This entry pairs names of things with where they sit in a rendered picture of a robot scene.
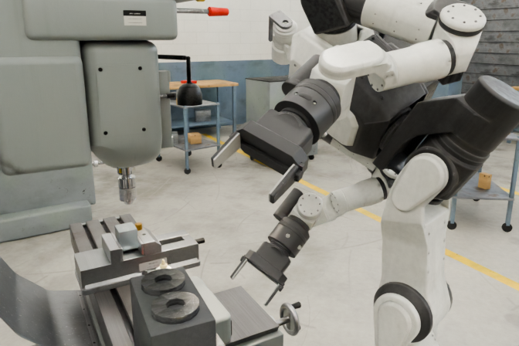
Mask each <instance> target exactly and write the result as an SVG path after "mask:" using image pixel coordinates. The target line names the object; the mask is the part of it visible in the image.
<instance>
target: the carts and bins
mask: <svg viewBox="0 0 519 346"><path fill-rule="evenodd" d="M170 93H175V98H170V101H171V106H174V107H180V108H183V116H184V134H183V135H178V133H177V131H172V132H171V133H172V137H173V139H174V148H178V149H180V150H183V151H185V170H184V173H185V174H187V175H188V174H190V172H191V169H190V168H189V163H188V156H190V155H191V154H192V152H191V151H194V150H198V149H203V148H211V147H216V146H217V150H218V149H220V130H219V102H216V103H215V102H211V101H207V100H202V105H198V106H180V105H178V103H177V93H178V90H176V92H170ZM207 106H215V108H216V140H217V143H215V142H212V141H208V140H206V139H203V138H202V135H201V134H200V133H199V132H191V133H189V118H188V109H189V108H194V107H207ZM504 141H517V143H516V149H515V155H514V165H513V171H512V176H511V186H510V192H509V194H508V193H507V192H505V191H504V190H503V189H502V188H501V187H500V186H498V185H497V184H496V183H494V182H493V181H492V180H491V178H492V175H491V174H488V173H485V172H482V168H481V169H480V170H479V171H478V172H477V173H476V174H475V175H474V176H473V177H472V178H471V179H470V180H469V181H468V182H467V183H466V184H465V185H464V186H463V187H462V188H461V189H460V190H459V191H458V192H457V193H456V195H454V196H453V197H452V205H451V213H450V220H449V221H448V224H447V227H448V229H451V230H453V229H455V228H456V223H455V222H454V220H455V213H456V200H457V199H458V198H461V199H472V200H474V201H476V202H477V201H479V200H480V199H483V200H504V201H508V203H507V214H506V219H505V223H504V224H503V225H502V226H501V227H502V230H504V231H505V232H510V231H511V230H512V229H513V227H512V225H511V214H512V208H513V203H514V193H515V187H516V182H517V172H518V166H519V136H517V135H516V134H512V133H509V135H508V136H507V137H506V138H505V139H504Z"/></svg>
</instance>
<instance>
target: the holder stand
mask: <svg viewBox="0 0 519 346"><path fill-rule="evenodd" d="M130 288H131V307H132V317H133V327H134V346H216V325H215V318H214V317H213V315H212V313H211V311H210V309H209V308H208V306H207V305H206V303H205V301H204V300H203V299H202V296H201V295H200V293H199V292H198V290H197V288H196V287H195V285H194V283H193V282H192V280H191V278H190V277H189V275H188V274H187V272H186V270H185V268H184V267H179V268H175V269H169V268H165V269H158V270H154V271H151V272H150V273H147V274H145V275H142V276H136V277H131V278H130Z"/></svg>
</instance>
